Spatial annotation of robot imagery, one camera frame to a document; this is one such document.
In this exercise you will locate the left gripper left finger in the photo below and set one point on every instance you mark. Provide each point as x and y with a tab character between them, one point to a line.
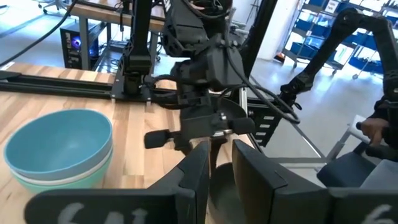
186	186

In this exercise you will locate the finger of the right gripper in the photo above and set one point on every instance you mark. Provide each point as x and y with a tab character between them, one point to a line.
157	139
242	126

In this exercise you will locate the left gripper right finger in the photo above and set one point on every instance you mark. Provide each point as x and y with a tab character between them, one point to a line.
264	193

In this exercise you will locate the dark grey plastic bowl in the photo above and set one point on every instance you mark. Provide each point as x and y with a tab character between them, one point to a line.
224	193

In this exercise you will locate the blue plastic bowl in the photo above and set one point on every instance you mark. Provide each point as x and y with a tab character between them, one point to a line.
59	143

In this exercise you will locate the white plastic bowl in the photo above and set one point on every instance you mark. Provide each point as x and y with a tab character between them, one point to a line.
62	183

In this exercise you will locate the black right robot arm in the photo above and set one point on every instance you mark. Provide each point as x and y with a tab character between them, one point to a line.
186	28

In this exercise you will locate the person's forearm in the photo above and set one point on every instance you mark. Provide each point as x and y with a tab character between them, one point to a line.
391	133

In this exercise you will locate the aluminium table leg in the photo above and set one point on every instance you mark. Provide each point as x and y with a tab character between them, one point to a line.
244	99

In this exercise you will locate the mint green labelled bowl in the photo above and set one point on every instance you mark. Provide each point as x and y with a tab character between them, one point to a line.
93	182

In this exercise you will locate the small orange object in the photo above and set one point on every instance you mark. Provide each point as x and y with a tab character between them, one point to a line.
280	57

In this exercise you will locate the dark blue chair seat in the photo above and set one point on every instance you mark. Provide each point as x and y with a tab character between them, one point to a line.
345	171

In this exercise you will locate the shelf rack with blue bins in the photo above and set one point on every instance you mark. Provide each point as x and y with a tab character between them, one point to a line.
303	49

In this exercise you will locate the person's leg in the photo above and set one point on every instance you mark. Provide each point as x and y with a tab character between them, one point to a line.
382	177

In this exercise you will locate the black computer tower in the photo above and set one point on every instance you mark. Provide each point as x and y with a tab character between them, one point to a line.
70	53

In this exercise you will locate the person's hand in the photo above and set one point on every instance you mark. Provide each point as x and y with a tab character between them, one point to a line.
373	129

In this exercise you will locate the wooden workbench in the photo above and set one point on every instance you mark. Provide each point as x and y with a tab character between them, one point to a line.
102	14

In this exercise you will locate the office chair base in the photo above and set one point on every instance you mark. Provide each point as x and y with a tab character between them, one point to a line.
56	4

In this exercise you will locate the black slotted bracket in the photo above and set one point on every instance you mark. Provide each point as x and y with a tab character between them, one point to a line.
264	133

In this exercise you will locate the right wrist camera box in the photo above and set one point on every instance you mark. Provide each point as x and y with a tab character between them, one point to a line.
224	68

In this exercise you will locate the black frame post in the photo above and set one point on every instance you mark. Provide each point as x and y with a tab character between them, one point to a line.
258	37

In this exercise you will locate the black aluminium frame rail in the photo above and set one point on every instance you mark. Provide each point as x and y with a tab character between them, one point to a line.
62	87

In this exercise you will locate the white metal stool frame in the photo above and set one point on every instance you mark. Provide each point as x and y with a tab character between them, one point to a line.
353	124

